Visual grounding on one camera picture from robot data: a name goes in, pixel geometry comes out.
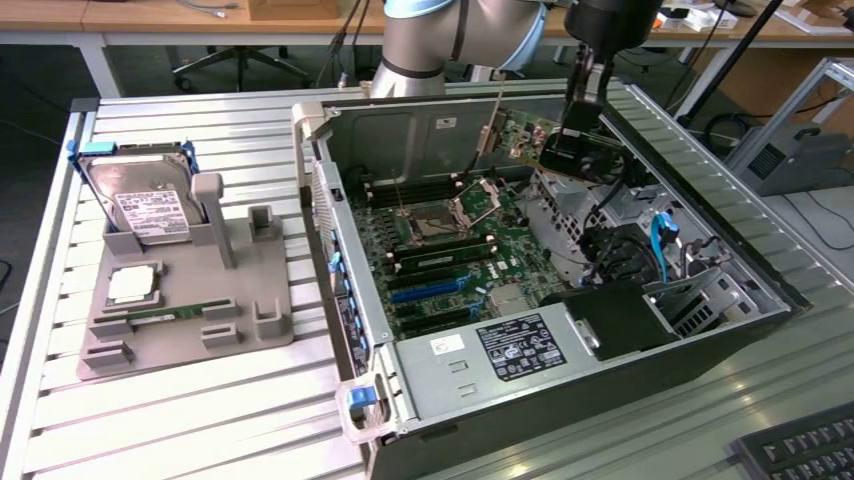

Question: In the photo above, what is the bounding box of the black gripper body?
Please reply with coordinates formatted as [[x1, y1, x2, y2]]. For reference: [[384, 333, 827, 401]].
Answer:
[[562, 0, 665, 66]]

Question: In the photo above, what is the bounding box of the green graphics card black cooler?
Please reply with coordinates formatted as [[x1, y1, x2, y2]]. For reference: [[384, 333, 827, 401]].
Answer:
[[476, 69, 632, 186]]

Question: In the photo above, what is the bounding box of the white small box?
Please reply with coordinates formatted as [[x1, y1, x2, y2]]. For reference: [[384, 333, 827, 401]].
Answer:
[[683, 9, 739, 32]]

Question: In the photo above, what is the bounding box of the black tripod pole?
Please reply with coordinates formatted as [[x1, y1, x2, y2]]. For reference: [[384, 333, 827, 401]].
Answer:
[[672, 0, 785, 131]]

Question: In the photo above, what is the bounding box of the silver metal drive cage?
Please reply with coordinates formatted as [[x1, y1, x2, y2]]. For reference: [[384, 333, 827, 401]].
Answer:
[[529, 167, 668, 261]]

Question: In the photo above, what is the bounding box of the metal socket cover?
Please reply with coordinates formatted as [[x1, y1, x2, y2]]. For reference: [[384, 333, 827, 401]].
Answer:
[[450, 177, 516, 226]]

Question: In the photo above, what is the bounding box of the black RAM slot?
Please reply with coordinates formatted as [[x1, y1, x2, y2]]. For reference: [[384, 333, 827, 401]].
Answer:
[[366, 183, 462, 204], [365, 177, 461, 197], [369, 189, 465, 210], [364, 172, 460, 191]]

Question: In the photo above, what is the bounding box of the grey computer tower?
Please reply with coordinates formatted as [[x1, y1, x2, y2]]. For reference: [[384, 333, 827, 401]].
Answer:
[[725, 124, 848, 199]]

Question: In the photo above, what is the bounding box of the green motherboard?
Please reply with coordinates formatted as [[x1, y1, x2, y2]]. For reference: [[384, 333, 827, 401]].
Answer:
[[349, 172, 568, 341]]

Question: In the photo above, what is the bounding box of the CPU socket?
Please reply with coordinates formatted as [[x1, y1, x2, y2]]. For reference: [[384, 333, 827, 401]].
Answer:
[[396, 202, 468, 246]]

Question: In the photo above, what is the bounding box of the black installed RAM stick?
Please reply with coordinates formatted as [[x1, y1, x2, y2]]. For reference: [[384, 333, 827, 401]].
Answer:
[[392, 243, 498, 275]]

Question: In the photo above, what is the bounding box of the silver chipset heatsink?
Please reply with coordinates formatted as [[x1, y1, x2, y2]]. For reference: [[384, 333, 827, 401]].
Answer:
[[485, 287, 534, 311]]

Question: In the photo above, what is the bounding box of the long black expansion slot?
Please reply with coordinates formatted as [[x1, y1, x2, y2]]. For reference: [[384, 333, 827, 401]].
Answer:
[[397, 305, 472, 329], [384, 267, 461, 292], [401, 317, 474, 339]]

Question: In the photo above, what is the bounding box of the silver disk bay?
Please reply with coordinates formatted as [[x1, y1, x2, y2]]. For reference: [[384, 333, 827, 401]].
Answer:
[[643, 267, 781, 341]]

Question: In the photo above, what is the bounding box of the cardboard box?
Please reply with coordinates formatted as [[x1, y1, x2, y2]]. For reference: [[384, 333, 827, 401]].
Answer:
[[246, 0, 338, 21]]

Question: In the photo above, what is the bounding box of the black office chair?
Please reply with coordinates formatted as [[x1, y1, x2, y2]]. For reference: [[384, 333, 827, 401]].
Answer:
[[170, 44, 312, 91]]

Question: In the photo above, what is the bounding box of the open black PC case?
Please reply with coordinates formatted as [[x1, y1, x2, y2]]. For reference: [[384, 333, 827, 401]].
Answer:
[[290, 88, 812, 480]]

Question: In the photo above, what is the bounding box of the silver power supply unit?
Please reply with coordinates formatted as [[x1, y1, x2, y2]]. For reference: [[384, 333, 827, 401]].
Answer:
[[392, 303, 605, 422]]

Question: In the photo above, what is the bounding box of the hard disk in blue caddy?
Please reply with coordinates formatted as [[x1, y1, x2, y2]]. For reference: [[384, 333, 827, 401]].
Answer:
[[65, 141, 208, 246]]

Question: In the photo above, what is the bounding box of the grey plastic parts rack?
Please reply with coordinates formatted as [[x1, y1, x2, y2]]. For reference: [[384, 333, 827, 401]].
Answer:
[[74, 172, 294, 382]]

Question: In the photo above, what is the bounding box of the green RAM stick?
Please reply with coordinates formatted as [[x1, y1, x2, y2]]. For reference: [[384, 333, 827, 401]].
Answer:
[[91, 304, 205, 326]]

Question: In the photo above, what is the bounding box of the silver CPU chip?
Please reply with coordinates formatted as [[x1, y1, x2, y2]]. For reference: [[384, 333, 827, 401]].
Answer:
[[106, 267, 161, 304]]

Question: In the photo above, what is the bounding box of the black keyboard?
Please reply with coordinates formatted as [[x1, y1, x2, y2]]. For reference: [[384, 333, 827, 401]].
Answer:
[[729, 402, 854, 480]]

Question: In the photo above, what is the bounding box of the wooden desk white frame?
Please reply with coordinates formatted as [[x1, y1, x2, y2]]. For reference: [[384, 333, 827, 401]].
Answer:
[[542, 0, 854, 116], [0, 0, 388, 99]]

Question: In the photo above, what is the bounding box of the aluminium profile frame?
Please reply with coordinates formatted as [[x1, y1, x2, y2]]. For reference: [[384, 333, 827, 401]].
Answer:
[[723, 55, 854, 166]]

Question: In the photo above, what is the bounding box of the blue flat wire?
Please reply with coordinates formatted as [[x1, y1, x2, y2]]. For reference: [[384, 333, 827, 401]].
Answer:
[[649, 212, 679, 287]]

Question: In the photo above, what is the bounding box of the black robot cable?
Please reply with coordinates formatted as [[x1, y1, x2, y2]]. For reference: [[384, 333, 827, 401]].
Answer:
[[310, 0, 374, 90]]

